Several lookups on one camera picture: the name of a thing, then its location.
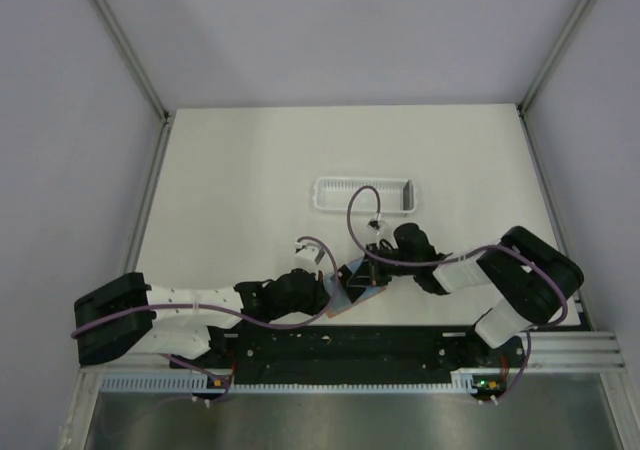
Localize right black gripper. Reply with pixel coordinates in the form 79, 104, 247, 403
348, 242, 419, 287

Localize brown leather card holder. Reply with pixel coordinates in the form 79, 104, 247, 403
323, 258, 386, 319

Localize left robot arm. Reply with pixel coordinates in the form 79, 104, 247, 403
71, 269, 331, 367

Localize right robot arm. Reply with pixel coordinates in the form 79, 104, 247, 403
339, 223, 585, 366

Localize white plastic basket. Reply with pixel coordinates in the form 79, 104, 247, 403
312, 176, 417, 216

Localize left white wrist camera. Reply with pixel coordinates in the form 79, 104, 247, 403
294, 240, 326, 273

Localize grey slotted cable duct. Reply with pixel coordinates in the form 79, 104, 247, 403
101, 368, 506, 395

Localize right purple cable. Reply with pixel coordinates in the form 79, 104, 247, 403
347, 185, 569, 405

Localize purple cable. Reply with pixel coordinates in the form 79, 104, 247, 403
70, 234, 337, 405
347, 185, 569, 405

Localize left aluminium frame post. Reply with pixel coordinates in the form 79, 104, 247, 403
74, 0, 174, 121

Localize aluminium frame post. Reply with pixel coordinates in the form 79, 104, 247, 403
74, 0, 174, 121
517, 0, 616, 116

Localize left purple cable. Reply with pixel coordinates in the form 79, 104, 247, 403
70, 234, 337, 405

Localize right aluminium frame post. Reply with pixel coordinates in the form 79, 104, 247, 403
517, 0, 616, 116

